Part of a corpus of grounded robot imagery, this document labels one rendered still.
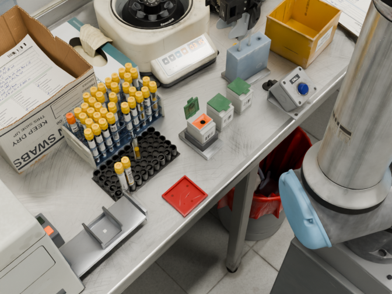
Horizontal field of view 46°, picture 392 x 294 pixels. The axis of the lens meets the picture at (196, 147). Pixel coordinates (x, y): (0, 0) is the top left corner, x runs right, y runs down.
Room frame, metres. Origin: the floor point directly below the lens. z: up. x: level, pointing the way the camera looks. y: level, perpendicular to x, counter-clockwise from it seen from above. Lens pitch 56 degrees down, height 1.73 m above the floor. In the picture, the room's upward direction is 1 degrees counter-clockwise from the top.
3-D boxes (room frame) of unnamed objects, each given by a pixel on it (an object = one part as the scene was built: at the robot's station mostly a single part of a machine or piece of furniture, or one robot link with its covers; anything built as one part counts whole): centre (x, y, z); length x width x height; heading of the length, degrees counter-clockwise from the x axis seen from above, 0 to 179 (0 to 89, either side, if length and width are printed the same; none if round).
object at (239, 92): (0.68, -0.10, 0.91); 0.05 x 0.04 x 0.07; 45
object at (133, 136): (0.53, 0.12, 0.93); 0.01 x 0.01 x 0.10
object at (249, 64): (0.78, -0.13, 0.92); 0.10 x 0.07 x 0.10; 127
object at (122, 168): (0.52, 0.13, 0.93); 0.17 x 0.09 x 0.11; 135
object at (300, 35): (0.88, -0.27, 0.93); 0.13 x 0.13 x 0.10; 49
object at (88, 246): (0.34, 0.19, 0.92); 0.21 x 0.07 x 0.05; 135
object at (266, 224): (0.83, -0.21, 0.22); 0.38 x 0.37 x 0.44; 135
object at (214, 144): (0.58, -0.01, 0.89); 0.09 x 0.05 x 0.04; 45
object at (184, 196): (0.45, 0.02, 0.88); 0.07 x 0.07 x 0.01; 45
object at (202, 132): (0.58, -0.01, 0.92); 0.05 x 0.04 x 0.06; 45
